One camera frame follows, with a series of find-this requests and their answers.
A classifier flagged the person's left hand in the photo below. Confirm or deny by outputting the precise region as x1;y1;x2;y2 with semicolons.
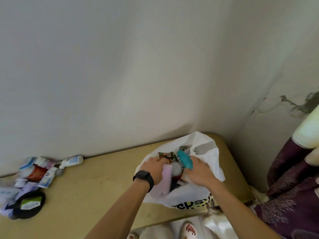
139;156;169;186

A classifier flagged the person's right hand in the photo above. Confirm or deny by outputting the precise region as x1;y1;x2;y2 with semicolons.
184;156;220;188

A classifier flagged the pink soft pack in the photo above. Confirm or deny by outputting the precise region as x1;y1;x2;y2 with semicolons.
149;163;174;199

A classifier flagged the colourful picture packet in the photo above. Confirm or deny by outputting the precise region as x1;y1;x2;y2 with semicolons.
158;151;178;162

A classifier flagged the red can with silver lid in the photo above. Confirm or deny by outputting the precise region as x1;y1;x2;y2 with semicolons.
170;161;184;183

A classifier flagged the teal bottle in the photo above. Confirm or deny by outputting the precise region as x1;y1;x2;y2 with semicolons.
176;149;194;170

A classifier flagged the white plastic bag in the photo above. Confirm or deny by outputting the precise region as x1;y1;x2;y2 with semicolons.
134;131;226;211

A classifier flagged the white blue printed packet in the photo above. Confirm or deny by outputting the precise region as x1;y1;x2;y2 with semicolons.
178;145;193;157

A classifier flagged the light wooden cabinet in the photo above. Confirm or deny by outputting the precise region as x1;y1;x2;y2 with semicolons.
0;133;255;239

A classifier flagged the white bottle with pink cap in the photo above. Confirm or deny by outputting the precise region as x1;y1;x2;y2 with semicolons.
35;156;56;170

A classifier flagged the red bottle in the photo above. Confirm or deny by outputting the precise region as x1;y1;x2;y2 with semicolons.
26;164;48;183

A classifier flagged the blue white blister pack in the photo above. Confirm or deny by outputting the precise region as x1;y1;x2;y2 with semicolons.
19;156;38;170

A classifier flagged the lilac wipes pack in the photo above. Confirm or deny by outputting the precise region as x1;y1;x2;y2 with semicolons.
15;181;39;197

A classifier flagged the black pouch with green label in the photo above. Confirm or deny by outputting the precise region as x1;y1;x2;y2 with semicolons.
11;190;47;220

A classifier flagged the lilac white can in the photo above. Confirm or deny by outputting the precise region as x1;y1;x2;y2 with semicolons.
0;201;15;218

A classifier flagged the person's left forearm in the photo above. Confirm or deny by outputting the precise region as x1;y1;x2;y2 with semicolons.
84;180;150;239

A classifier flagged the person's right forearm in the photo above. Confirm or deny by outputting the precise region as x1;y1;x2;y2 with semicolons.
209;180;282;239

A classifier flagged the black smartwatch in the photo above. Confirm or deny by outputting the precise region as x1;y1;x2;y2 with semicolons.
132;170;155;193

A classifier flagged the cream spotted right slipper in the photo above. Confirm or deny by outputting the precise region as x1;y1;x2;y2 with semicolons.
180;221;198;239

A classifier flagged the cream and purple curtain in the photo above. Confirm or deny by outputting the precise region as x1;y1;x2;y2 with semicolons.
203;104;319;239

